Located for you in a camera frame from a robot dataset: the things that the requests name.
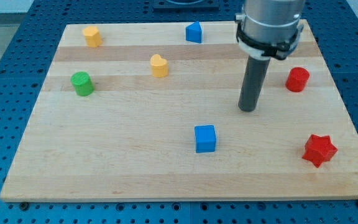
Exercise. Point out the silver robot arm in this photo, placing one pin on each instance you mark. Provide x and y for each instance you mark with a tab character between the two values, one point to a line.
269	28

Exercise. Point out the blue cube block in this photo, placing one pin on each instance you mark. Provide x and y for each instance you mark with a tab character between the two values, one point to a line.
205	138

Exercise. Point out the yellow heart block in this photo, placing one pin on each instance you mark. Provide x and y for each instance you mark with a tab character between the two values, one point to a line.
159	66

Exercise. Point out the wooden board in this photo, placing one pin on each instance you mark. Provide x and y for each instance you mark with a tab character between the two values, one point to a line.
133	138

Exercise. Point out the blue triangular prism block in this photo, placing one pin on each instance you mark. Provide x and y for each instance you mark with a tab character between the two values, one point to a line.
194	33

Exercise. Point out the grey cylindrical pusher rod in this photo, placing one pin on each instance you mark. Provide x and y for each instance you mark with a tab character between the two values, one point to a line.
252	83

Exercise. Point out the green cylinder block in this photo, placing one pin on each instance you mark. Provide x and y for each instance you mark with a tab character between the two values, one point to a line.
81	81

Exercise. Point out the yellow hexagon block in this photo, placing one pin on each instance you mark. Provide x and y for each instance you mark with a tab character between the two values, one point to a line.
92	36

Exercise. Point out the red cylinder block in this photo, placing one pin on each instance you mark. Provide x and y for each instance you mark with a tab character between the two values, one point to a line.
297	79

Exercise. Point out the red star block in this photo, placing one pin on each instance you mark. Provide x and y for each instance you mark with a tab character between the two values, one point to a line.
319	149

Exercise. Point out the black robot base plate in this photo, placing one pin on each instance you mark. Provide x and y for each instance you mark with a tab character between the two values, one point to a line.
164	5

